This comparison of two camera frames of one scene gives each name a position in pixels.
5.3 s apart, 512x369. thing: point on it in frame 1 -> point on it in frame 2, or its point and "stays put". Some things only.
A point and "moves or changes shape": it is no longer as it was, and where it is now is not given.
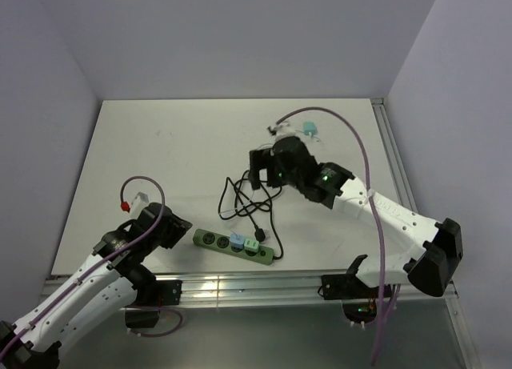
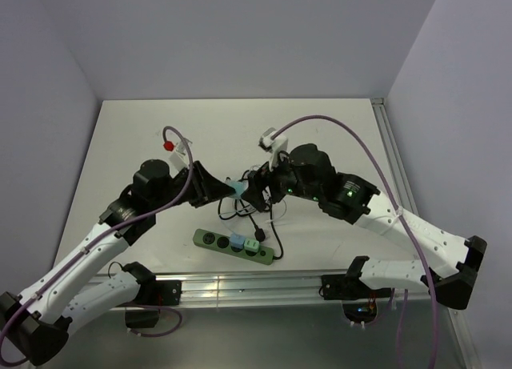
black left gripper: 178,227 -> 207,188
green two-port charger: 251,245 stays put
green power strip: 221,242 stays put
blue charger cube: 237,241 stays put
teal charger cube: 310,128 moves or changes shape
